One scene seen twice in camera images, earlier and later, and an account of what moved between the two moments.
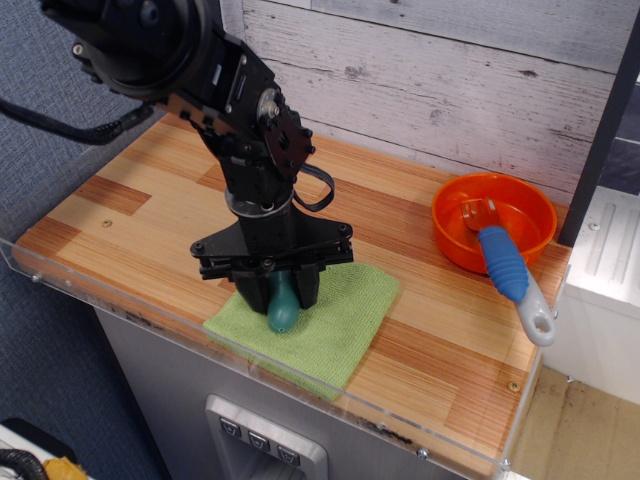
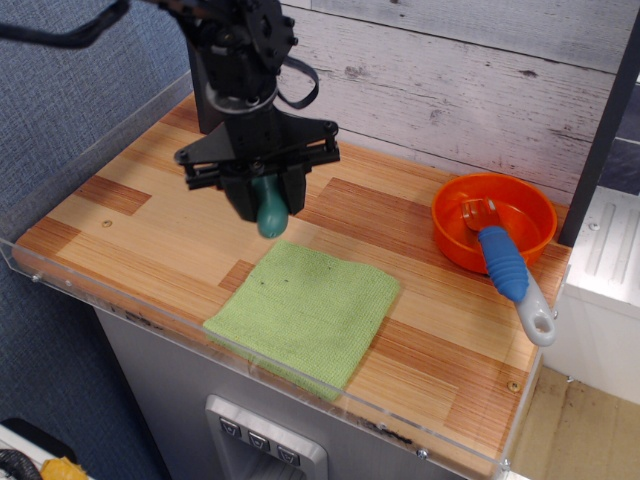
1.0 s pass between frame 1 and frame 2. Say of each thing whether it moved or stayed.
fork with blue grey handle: stayed
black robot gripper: moved
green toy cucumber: moved
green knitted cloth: stayed
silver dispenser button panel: stayed
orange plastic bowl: stayed
